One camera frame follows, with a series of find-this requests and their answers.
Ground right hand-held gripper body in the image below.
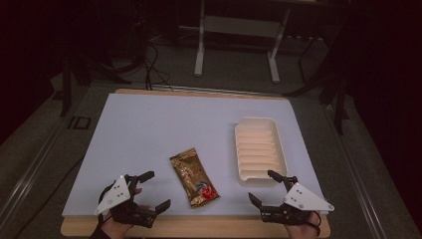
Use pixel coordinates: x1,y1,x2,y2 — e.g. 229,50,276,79
259,175,335,227

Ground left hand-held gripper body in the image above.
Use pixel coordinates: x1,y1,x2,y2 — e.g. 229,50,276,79
94,174,157,229

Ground person's right hand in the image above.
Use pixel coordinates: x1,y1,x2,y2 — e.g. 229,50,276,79
284,212,322,239

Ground person's left hand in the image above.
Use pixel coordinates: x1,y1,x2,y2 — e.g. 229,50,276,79
99,187,151,239

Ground white ribbed plastic tray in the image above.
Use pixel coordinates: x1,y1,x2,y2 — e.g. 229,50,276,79
234,117,289,187

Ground gold snack packet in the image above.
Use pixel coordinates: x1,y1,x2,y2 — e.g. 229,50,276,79
169,146,221,209

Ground white table mat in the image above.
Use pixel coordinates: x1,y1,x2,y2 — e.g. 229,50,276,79
62,93,329,218

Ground black floor socket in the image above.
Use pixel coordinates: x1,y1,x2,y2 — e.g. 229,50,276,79
68,116,93,130

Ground black stand leg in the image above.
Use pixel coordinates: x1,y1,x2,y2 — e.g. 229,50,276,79
284,33,350,135

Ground white metal stand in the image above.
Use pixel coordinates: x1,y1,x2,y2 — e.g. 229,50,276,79
193,0,293,84

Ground metal floor rail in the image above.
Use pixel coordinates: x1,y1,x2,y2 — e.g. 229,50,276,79
324,103,391,239
0,109,68,222

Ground black cables on floor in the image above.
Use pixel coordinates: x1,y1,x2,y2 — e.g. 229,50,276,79
143,43,173,92

